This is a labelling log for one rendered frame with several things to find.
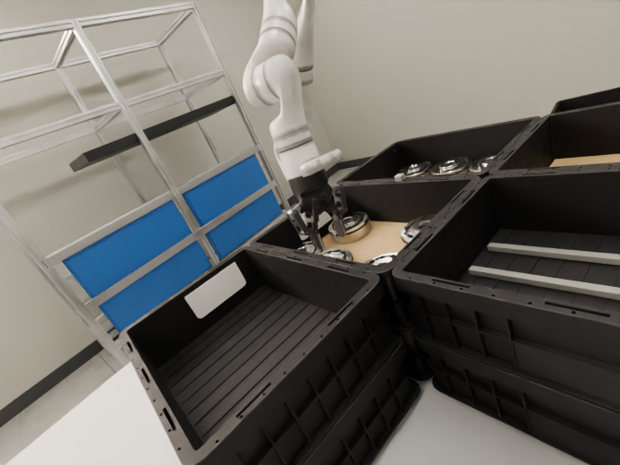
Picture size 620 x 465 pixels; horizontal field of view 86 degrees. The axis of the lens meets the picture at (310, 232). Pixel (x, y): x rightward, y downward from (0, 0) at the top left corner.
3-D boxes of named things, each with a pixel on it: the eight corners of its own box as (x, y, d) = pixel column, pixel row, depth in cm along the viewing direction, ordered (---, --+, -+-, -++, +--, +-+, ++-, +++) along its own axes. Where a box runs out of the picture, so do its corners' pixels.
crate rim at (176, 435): (124, 343, 62) (116, 334, 61) (250, 253, 76) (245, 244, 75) (200, 491, 30) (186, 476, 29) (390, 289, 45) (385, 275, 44)
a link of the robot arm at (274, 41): (260, 119, 64) (269, 65, 69) (296, 103, 59) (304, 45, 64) (233, 97, 59) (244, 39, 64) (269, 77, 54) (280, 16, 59)
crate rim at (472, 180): (250, 253, 76) (245, 244, 75) (336, 192, 91) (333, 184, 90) (390, 289, 45) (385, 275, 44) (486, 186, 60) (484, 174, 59)
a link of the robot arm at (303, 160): (309, 177, 56) (295, 141, 54) (277, 182, 66) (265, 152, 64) (346, 158, 61) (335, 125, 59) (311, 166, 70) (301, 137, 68)
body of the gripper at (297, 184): (309, 163, 70) (325, 204, 72) (277, 178, 65) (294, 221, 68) (331, 158, 63) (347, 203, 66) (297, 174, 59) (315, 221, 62)
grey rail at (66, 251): (41, 268, 184) (35, 261, 182) (256, 150, 285) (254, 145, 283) (43, 270, 177) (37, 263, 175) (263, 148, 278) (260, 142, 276)
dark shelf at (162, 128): (74, 172, 225) (68, 164, 223) (211, 114, 297) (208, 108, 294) (89, 162, 193) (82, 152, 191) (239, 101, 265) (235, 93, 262)
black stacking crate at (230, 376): (153, 378, 65) (119, 336, 61) (268, 286, 80) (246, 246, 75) (248, 541, 34) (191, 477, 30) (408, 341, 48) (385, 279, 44)
